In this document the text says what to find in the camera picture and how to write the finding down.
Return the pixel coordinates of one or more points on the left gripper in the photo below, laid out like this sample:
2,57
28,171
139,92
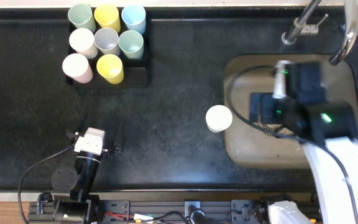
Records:
109,151

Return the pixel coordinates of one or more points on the yellow cup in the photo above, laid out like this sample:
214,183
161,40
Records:
109,66
106,15

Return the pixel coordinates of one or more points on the pink cup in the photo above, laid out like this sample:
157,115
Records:
75,66

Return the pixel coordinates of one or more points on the cream cup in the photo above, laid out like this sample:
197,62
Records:
218,118

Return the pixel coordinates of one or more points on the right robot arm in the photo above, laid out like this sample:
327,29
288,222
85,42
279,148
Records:
331,124

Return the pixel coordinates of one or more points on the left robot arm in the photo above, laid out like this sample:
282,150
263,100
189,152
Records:
84,172

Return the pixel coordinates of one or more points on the black tray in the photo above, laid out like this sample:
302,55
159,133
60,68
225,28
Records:
135,76

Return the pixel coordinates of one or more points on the grey cup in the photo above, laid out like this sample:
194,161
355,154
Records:
106,39

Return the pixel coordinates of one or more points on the white cup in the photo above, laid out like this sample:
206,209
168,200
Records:
81,40

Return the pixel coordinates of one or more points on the green cup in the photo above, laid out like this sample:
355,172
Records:
80,15
130,43

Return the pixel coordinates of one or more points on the blue cup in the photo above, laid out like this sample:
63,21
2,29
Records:
133,16

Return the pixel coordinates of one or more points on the steel sink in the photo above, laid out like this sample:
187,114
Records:
247,149

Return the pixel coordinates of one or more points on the steel tap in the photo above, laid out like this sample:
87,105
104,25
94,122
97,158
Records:
351,31

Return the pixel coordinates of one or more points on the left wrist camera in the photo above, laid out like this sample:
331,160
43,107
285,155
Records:
89,141

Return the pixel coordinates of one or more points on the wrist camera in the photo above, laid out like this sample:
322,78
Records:
89,141
280,81

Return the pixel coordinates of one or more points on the mounting rail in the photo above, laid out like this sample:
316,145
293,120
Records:
160,209

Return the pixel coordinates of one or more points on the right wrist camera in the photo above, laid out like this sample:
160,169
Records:
280,81

